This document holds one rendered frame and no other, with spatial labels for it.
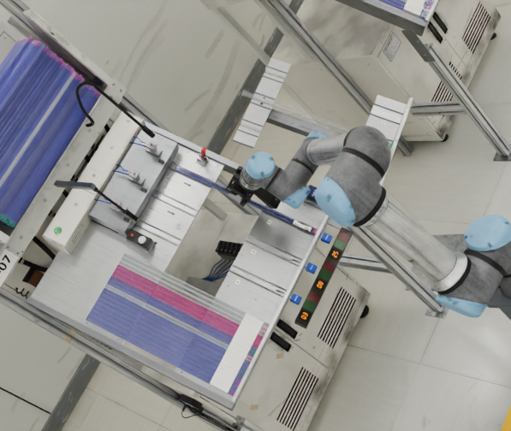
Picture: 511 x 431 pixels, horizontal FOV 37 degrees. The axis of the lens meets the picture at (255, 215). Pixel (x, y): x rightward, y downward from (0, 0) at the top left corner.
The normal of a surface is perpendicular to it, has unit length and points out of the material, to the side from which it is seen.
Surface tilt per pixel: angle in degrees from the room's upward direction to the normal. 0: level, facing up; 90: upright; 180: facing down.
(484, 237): 7
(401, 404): 0
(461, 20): 90
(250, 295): 44
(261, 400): 90
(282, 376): 90
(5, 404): 90
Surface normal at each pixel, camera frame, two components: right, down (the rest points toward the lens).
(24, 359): 0.63, 0.07
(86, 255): -0.02, -0.35
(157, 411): -0.63, -0.54
